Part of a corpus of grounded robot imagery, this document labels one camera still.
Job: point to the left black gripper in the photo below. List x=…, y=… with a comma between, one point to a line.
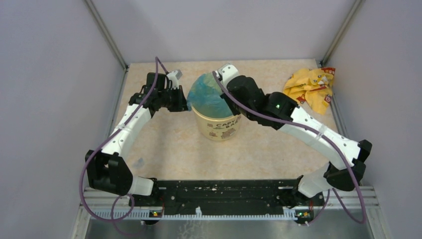
x=181, y=104

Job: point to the blue plastic trash bag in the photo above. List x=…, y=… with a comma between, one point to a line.
x=204, y=97

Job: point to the yellow capybara trash bin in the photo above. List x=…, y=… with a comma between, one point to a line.
x=217, y=129

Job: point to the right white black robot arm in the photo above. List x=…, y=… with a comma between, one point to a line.
x=346, y=157

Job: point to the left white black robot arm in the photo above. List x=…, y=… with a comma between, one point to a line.
x=107, y=170

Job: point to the yellow crumpled snack bag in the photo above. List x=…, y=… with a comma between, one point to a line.
x=312, y=86

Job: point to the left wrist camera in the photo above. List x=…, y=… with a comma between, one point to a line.
x=174, y=77

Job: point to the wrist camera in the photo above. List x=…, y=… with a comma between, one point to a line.
x=174, y=77
x=226, y=73

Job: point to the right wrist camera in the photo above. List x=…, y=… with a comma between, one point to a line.
x=226, y=73

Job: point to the white slotted cable duct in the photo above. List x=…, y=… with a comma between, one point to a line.
x=151, y=215

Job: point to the left aluminium frame post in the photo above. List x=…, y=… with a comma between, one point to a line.
x=101, y=25

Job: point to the aluminium frame post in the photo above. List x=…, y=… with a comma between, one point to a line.
x=101, y=25
x=357, y=4

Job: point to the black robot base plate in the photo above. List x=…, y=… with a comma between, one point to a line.
x=226, y=197

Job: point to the right aluminium frame post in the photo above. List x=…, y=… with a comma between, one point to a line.
x=357, y=4

